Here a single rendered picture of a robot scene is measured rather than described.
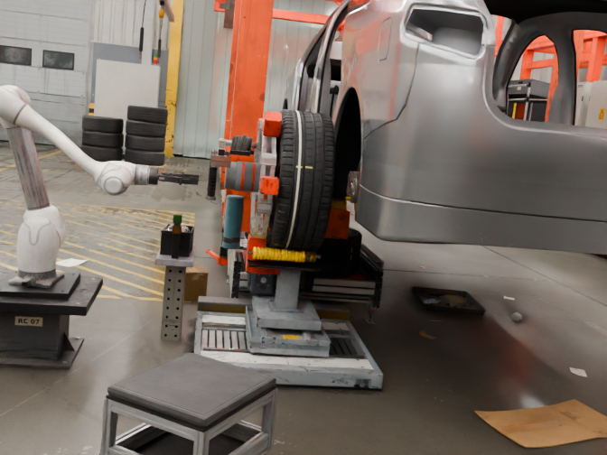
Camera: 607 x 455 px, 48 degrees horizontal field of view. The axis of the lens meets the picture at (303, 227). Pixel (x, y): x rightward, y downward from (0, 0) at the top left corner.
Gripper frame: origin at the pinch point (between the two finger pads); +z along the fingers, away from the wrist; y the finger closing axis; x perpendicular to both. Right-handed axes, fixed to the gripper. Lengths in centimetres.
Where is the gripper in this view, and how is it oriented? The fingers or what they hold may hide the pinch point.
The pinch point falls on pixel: (195, 180)
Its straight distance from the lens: 307.1
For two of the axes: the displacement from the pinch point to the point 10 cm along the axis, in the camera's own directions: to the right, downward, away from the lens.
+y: 1.3, 1.7, -9.8
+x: 1.0, -9.8, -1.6
